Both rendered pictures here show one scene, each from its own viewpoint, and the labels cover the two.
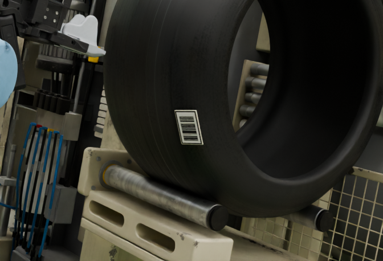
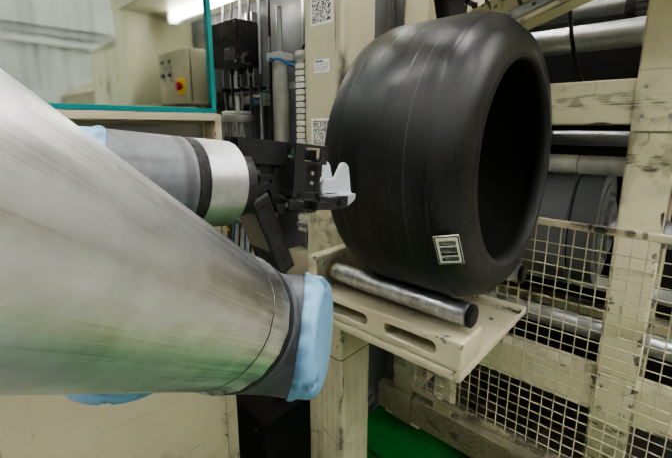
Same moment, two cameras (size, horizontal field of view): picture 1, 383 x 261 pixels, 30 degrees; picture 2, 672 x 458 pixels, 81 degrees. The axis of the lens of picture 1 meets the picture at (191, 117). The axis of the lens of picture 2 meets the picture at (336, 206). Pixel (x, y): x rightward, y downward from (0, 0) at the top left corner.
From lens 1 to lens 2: 65 cm
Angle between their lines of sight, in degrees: 12
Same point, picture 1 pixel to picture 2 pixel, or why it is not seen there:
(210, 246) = (470, 343)
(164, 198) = (406, 299)
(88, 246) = not seen: hidden behind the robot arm
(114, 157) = (334, 256)
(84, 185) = not seen: hidden behind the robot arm
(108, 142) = (315, 236)
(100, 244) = not seen: hidden behind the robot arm
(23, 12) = (276, 184)
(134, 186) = (367, 286)
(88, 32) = (342, 182)
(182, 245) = (445, 348)
